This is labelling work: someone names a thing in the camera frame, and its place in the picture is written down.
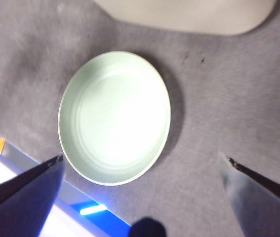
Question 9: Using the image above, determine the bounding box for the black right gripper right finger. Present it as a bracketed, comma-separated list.
[217, 150, 280, 237]

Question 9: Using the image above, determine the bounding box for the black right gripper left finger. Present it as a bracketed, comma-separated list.
[0, 154, 65, 237]

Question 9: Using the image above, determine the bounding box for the pale green round plate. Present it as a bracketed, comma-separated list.
[57, 50, 172, 186]

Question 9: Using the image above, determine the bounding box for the beige metal toaster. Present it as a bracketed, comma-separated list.
[92, 0, 277, 37]

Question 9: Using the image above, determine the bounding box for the black front camera housing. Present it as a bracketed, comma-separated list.
[130, 216, 167, 237]

